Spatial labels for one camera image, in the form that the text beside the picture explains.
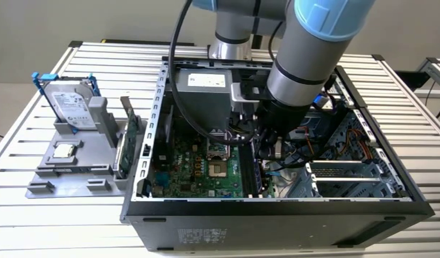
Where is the grey power supply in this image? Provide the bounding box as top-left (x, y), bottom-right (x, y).
top-left (167, 68), bottom-right (235, 130)

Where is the grey parts rack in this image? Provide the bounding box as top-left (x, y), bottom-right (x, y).
top-left (24, 96), bottom-right (148, 199)

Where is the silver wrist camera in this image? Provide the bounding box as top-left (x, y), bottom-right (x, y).
top-left (311, 92), bottom-right (330, 111)
top-left (228, 76), bottom-right (271, 103)

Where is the CPU socket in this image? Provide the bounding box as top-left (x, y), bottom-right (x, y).
top-left (208, 159), bottom-right (230, 178)

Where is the green graphics card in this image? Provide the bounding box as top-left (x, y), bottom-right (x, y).
top-left (113, 96), bottom-right (143, 180)

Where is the black RAM slot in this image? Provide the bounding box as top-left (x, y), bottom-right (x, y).
top-left (248, 150), bottom-right (256, 196)
top-left (243, 145), bottom-right (252, 196)
top-left (239, 145), bottom-right (248, 196)

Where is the orange yellow power wire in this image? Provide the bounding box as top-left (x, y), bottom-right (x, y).
top-left (343, 128), bottom-right (375, 164)

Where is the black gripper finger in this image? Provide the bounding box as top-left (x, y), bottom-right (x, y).
top-left (258, 134), bottom-right (290, 162)

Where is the thin orange wire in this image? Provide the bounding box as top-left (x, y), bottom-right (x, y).
top-left (305, 128), bottom-right (315, 156)

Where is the black rectangular object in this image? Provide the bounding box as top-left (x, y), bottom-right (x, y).
top-left (394, 70), bottom-right (432, 89)

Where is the thick black camera cable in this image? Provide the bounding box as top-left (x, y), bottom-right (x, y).
top-left (168, 0), bottom-right (258, 146)

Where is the green motherboard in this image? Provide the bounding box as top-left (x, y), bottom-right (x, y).
top-left (149, 128), bottom-right (278, 199)

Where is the aluminium frame table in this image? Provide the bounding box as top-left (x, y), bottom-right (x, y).
top-left (413, 56), bottom-right (440, 98)

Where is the black PC case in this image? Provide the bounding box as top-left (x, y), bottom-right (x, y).
top-left (119, 55), bottom-right (436, 253)

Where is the hard disk in blue carrier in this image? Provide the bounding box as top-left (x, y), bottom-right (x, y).
top-left (32, 71), bottom-right (103, 134)

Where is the black wire bundle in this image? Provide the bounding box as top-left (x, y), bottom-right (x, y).
top-left (264, 145), bottom-right (337, 173)

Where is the metal socket cover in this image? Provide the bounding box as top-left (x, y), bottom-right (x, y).
top-left (207, 128), bottom-right (230, 160)

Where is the silver CPU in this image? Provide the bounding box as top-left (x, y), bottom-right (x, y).
top-left (52, 144), bottom-right (79, 158)

